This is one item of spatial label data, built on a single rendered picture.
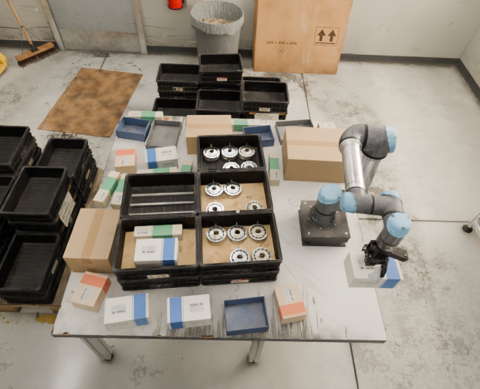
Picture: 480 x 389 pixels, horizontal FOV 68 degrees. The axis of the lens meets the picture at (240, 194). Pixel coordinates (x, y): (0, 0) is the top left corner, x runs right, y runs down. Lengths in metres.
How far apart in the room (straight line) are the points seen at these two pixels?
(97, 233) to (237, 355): 1.20
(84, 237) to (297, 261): 1.13
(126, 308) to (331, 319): 0.99
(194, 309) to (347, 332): 0.75
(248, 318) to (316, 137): 1.20
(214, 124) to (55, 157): 1.35
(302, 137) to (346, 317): 1.11
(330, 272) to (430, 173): 2.06
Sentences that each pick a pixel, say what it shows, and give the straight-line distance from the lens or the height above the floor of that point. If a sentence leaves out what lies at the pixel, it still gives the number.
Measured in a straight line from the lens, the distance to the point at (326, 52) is 4.62.
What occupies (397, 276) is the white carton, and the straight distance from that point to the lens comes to 1.61.
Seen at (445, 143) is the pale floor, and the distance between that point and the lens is 4.24.
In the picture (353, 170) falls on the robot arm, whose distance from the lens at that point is 1.46.
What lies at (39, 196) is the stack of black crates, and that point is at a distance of 2.77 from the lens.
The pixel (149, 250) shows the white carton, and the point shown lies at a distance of 1.79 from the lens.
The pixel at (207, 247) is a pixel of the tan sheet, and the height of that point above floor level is 0.83.
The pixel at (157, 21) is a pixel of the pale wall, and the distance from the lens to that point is 4.73.
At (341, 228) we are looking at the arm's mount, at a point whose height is 0.81.
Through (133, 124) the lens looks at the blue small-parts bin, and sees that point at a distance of 2.74.
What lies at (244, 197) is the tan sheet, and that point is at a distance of 2.05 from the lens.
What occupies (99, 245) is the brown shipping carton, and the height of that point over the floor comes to 0.86.
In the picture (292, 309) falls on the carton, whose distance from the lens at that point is 1.82.
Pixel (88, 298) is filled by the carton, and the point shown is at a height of 0.77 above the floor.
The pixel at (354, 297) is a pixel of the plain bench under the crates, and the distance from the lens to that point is 2.01.
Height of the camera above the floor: 2.45
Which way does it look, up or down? 52 degrees down
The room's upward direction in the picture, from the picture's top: 4 degrees clockwise
